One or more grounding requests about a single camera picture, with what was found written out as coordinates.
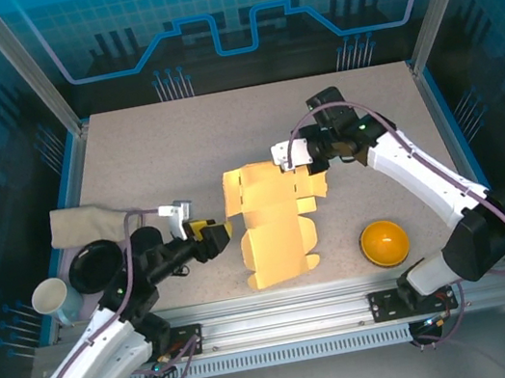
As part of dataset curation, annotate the yellow paper box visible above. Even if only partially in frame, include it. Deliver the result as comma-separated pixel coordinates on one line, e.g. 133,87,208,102
218,149,346,294

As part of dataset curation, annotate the black plate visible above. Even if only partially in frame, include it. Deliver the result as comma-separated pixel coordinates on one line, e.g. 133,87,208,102
62,236,130,298

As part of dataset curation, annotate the beige cloth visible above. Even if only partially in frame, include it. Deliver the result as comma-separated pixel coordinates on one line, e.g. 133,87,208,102
45,195,145,255

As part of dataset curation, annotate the lavender tray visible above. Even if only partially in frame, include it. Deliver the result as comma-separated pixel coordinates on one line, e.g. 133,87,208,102
45,240,110,328

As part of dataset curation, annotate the orange bowl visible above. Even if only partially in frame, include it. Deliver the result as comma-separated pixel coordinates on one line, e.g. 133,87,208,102
355,215,414,273

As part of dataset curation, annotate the white and blue cup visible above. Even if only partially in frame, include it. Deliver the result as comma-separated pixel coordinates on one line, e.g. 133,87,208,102
27,272,89,332

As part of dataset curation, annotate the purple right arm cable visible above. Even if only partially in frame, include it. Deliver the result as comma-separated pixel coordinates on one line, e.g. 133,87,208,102
278,73,505,368

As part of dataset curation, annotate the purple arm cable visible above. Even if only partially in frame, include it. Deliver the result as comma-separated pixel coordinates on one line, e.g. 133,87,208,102
278,73,505,368
0,204,192,378

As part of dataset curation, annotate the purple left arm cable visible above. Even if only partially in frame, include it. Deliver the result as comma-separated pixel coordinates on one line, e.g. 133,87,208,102
0,204,192,378

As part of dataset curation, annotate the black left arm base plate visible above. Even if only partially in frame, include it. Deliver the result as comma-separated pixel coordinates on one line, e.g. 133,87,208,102
159,322,208,361

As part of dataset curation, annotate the aluminium table side rail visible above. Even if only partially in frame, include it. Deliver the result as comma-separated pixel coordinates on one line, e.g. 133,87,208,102
19,119,127,345
409,48,505,276

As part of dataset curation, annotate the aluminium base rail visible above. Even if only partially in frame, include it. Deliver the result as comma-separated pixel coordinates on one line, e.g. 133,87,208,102
27,247,505,378

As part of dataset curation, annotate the slotted white cable duct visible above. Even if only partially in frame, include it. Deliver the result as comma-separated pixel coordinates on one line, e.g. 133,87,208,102
118,323,415,378

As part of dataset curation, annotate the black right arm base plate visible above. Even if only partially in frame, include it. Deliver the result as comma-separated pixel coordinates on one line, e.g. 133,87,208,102
367,278,459,324

